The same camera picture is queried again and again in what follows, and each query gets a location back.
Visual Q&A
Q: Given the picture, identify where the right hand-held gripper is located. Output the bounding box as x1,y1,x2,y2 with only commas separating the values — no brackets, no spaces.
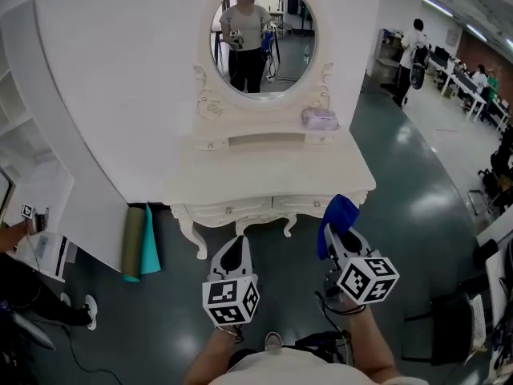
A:
322,223,401,306

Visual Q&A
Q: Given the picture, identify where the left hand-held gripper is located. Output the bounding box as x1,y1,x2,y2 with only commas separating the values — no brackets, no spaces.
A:
201,234,261,329

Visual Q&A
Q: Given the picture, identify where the blue cloth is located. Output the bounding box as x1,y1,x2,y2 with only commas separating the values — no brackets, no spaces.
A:
316,193,361,261

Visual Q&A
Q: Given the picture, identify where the round white-framed vanity mirror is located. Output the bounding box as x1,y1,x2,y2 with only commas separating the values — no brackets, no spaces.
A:
194,0,335,120

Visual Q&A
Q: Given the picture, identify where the person's left forearm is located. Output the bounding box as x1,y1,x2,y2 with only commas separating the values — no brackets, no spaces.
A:
182,323,243,385

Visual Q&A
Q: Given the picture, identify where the another person's forearm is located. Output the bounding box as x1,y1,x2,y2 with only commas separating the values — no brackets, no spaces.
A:
0,221,30,253

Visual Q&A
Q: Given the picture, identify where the person's right forearm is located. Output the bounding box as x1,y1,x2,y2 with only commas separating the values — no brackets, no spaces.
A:
345,302,406,383

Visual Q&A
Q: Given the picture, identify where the white ornate vanity table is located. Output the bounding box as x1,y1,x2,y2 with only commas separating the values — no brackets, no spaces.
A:
161,104,378,261

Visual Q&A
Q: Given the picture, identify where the person's light shoe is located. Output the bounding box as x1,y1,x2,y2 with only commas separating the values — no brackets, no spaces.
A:
264,331,284,353

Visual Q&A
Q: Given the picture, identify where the black waist device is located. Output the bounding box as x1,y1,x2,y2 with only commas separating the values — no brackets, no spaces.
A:
293,330,354,363

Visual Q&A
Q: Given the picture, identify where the black office chair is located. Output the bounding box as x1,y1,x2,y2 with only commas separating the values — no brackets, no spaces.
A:
402,290,488,367

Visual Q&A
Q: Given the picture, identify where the teal rolled mat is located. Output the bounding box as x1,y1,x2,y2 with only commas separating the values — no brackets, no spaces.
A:
139,203,163,277

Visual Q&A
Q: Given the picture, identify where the person's beige shirt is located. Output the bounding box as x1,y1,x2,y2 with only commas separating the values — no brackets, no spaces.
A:
207,347,430,385

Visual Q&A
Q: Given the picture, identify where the olive rolled mat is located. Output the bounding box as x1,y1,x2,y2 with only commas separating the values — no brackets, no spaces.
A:
120,204,146,284

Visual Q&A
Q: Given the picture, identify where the pale purple tissue packet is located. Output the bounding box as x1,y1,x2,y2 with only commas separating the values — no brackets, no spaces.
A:
301,106,341,132

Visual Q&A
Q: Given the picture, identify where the black chairs cluster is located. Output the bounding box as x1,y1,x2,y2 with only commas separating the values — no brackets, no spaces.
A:
466,124,513,217

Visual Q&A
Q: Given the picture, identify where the white box appliance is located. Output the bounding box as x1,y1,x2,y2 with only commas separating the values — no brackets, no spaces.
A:
14,230,71,283

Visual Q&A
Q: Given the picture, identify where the black wheeled device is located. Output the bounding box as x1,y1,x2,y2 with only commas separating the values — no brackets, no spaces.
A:
410,45,429,91

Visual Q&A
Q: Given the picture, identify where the row of white desks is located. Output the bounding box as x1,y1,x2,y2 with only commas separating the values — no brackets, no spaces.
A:
426,44,513,132

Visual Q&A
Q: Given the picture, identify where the grey cabinet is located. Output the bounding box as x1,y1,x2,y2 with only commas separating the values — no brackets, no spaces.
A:
366,27,402,88

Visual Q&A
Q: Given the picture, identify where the white shelf unit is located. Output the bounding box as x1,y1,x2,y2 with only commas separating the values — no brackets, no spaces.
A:
0,0,129,274

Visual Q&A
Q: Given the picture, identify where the long ceiling light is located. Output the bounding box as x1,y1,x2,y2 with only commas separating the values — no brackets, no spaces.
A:
463,22,489,43
421,0,454,18

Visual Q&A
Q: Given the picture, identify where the black floor cable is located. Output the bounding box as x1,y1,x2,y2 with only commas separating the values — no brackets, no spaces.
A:
59,322,123,385

